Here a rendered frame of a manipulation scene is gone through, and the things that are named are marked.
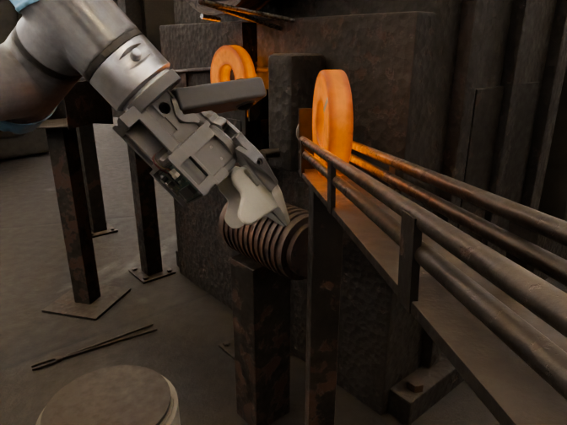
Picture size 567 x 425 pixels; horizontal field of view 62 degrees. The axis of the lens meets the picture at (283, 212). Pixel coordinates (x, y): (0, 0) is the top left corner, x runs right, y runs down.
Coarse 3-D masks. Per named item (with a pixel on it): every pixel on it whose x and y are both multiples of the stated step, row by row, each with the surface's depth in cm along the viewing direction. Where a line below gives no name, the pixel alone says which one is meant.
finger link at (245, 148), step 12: (228, 132) 51; (240, 132) 50; (240, 144) 50; (252, 144) 50; (240, 156) 50; (252, 156) 50; (252, 168) 51; (264, 168) 51; (264, 180) 52; (276, 180) 52
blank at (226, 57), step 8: (224, 48) 113; (232, 48) 111; (240, 48) 112; (216, 56) 116; (224, 56) 114; (232, 56) 111; (240, 56) 109; (248, 56) 111; (216, 64) 117; (224, 64) 114; (232, 64) 112; (240, 64) 109; (248, 64) 110; (216, 72) 118; (224, 72) 117; (240, 72) 110; (248, 72) 110; (216, 80) 119; (224, 80) 118
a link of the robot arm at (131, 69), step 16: (128, 48) 46; (144, 48) 47; (112, 64) 45; (128, 64) 46; (144, 64) 46; (160, 64) 48; (96, 80) 47; (112, 80) 46; (128, 80) 46; (144, 80) 46; (112, 96) 47; (128, 96) 47
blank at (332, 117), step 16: (320, 80) 69; (336, 80) 65; (320, 96) 70; (336, 96) 63; (320, 112) 73; (336, 112) 63; (352, 112) 63; (320, 128) 74; (336, 128) 63; (352, 128) 64; (320, 144) 72; (336, 144) 64; (320, 160) 71
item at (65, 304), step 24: (72, 96) 128; (96, 96) 138; (48, 120) 149; (72, 120) 128; (96, 120) 138; (48, 144) 139; (72, 144) 141; (72, 168) 142; (72, 192) 143; (72, 216) 146; (72, 240) 149; (72, 264) 152; (72, 288) 166; (96, 288) 158; (120, 288) 166; (48, 312) 152; (72, 312) 151; (96, 312) 151
